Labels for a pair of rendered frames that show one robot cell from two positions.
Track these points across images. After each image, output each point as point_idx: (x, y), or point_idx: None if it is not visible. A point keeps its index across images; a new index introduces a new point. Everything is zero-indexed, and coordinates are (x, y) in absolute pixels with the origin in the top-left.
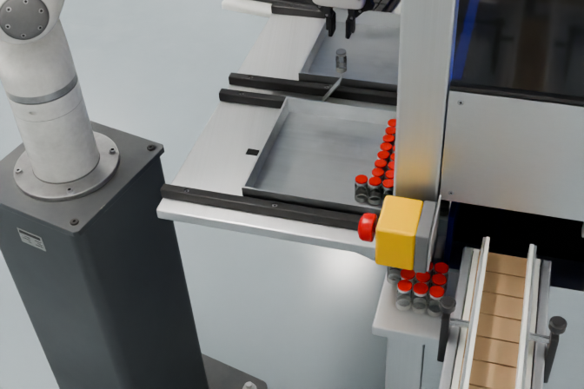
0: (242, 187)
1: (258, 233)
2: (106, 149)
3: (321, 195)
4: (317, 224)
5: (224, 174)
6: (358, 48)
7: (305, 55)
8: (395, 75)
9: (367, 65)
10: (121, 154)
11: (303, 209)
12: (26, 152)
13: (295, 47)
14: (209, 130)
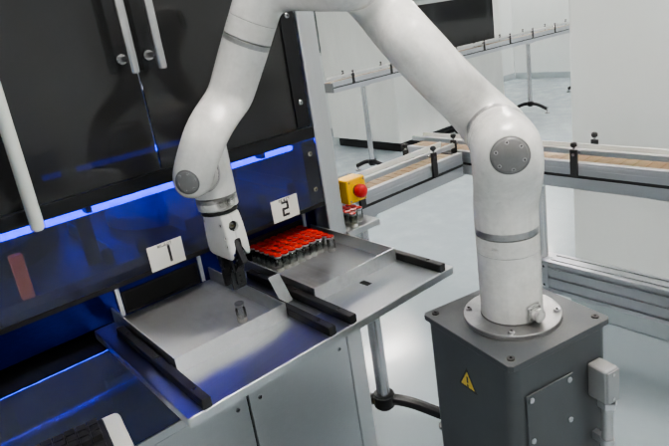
0: (394, 248)
1: None
2: (473, 313)
3: (350, 255)
4: None
5: (395, 275)
6: (203, 336)
7: (247, 343)
8: (215, 308)
9: (221, 320)
10: (462, 314)
11: None
12: (550, 326)
13: (245, 354)
14: (383, 302)
